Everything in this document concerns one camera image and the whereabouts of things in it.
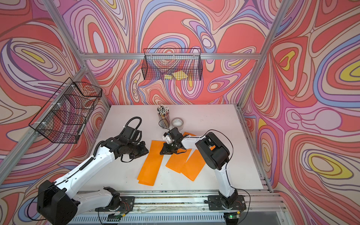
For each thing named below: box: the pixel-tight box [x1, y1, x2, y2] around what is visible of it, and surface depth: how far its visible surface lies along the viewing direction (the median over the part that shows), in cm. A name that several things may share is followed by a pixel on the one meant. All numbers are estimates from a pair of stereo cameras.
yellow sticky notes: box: [164, 70, 188, 81], surface depth 92 cm
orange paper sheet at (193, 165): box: [180, 149, 206, 182], surface depth 88 cm
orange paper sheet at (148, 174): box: [136, 140, 167, 187], surface depth 85 cm
